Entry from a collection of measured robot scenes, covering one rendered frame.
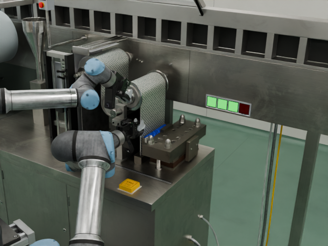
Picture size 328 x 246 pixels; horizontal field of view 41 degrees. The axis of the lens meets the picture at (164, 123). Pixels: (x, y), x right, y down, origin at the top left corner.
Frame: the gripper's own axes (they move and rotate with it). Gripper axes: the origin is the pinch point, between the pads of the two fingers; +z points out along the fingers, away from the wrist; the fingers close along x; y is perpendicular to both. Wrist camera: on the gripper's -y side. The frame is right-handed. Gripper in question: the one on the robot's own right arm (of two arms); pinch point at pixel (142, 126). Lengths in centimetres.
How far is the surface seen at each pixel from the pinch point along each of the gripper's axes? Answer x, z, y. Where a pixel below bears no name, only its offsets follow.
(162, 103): -0.3, 18.6, 6.9
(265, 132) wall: 12, 263, -106
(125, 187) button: -10.3, -29.5, -17.0
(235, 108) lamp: -37.1, 29.4, 8.5
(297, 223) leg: -74, 46, -58
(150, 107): -0.3, 6.9, 8.1
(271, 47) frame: -52, 31, 42
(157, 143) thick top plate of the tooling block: -10.2, -1.6, -6.1
